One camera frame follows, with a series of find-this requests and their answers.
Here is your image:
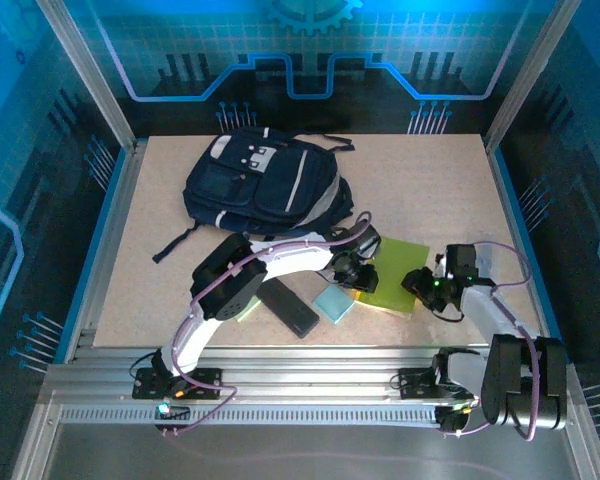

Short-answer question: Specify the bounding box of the green notebook with yellow spine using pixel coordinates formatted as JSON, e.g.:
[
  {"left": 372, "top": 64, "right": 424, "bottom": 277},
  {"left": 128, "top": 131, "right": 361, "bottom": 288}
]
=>
[{"left": 354, "top": 237, "right": 430, "bottom": 317}]

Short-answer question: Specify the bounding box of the blue sticky note pad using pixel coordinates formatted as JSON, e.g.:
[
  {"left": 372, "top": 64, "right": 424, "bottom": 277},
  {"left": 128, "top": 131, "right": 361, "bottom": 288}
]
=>
[{"left": 313, "top": 284, "right": 356, "bottom": 326}]

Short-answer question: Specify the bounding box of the black pencil case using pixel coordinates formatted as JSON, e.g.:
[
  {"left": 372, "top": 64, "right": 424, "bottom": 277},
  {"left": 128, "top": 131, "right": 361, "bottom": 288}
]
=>
[{"left": 256, "top": 277, "right": 321, "bottom": 340}]

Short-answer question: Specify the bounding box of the green sticky note pad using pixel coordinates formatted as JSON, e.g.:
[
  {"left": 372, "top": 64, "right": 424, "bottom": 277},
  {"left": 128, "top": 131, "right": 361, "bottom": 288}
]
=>
[{"left": 237, "top": 294, "right": 262, "bottom": 322}]

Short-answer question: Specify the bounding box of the navy blue student backpack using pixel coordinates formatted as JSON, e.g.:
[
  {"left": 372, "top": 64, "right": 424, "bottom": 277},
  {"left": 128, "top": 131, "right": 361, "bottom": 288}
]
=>
[{"left": 152, "top": 125, "right": 356, "bottom": 265}]

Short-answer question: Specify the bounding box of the aluminium front beam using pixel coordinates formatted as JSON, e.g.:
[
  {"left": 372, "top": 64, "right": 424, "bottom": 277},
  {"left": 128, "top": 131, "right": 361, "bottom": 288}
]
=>
[{"left": 39, "top": 344, "right": 581, "bottom": 406}]

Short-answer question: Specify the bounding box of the right controller board with LED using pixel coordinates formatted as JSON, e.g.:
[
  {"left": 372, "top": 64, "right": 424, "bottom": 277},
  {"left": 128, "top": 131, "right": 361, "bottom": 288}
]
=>
[{"left": 435, "top": 403, "right": 476, "bottom": 435}]

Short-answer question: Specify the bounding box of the controller board with led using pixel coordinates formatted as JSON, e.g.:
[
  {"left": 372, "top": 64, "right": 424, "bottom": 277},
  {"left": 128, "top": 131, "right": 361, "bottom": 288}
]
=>
[
  {"left": 435, "top": 403, "right": 476, "bottom": 435},
  {"left": 153, "top": 401, "right": 192, "bottom": 422}
]

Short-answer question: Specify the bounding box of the left controller board with LED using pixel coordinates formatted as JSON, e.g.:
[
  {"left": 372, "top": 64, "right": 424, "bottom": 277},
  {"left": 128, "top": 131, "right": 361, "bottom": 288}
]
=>
[{"left": 153, "top": 401, "right": 192, "bottom": 422}]

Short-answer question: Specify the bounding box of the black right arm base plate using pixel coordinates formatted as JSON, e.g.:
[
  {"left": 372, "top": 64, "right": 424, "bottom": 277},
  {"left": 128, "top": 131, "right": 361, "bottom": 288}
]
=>
[{"left": 397, "top": 367, "right": 481, "bottom": 400}]

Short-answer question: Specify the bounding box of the aluminium right side rail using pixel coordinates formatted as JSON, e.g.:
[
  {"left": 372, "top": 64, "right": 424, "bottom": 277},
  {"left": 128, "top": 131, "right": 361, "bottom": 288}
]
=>
[{"left": 483, "top": 137, "right": 564, "bottom": 364}]

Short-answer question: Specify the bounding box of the aluminium rail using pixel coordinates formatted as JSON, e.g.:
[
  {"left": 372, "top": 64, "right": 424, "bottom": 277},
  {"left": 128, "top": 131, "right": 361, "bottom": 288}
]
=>
[
  {"left": 63, "top": 139, "right": 150, "bottom": 364},
  {"left": 483, "top": 137, "right": 564, "bottom": 364}
]

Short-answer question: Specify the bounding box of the slotted grey cable duct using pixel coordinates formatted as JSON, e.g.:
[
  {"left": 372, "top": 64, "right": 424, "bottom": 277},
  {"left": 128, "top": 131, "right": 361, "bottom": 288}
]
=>
[{"left": 58, "top": 405, "right": 444, "bottom": 427}]

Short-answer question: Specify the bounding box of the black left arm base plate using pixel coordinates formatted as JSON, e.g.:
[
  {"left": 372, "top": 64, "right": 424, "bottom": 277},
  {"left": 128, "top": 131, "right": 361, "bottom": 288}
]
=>
[{"left": 132, "top": 367, "right": 225, "bottom": 400}]

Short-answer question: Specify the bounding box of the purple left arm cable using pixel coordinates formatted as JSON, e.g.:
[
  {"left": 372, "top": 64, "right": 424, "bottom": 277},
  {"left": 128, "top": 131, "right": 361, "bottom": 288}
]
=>
[{"left": 159, "top": 210, "right": 374, "bottom": 437}]

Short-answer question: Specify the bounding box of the aluminium left side rail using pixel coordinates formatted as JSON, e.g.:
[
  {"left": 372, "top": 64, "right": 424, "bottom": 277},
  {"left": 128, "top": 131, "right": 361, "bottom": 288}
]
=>
[{"left": 63, "top": 139, "right": 150, "bottom": 364}]

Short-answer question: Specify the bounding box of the aluminium right corner post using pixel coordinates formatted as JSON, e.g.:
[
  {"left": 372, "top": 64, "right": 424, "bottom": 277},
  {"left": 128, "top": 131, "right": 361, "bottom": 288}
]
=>
[{"left": 483, "top": 0, "right": 581, "bottom": 154}]

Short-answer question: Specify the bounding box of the aluminium corner post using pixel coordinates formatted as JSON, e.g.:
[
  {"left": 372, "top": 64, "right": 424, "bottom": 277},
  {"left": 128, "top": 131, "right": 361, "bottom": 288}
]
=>
[
  {"left": 483, "top": 0, "right": 581, "bottom": 154},
  {"left": 35, "top": 0, "right": 140, "bottom": 154}
]

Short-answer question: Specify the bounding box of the aluminium left corner post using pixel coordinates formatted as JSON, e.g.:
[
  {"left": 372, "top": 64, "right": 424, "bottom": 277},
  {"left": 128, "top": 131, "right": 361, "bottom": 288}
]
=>
[{"left": 35, "top": 0, "right": 140, "bottom": 154}]

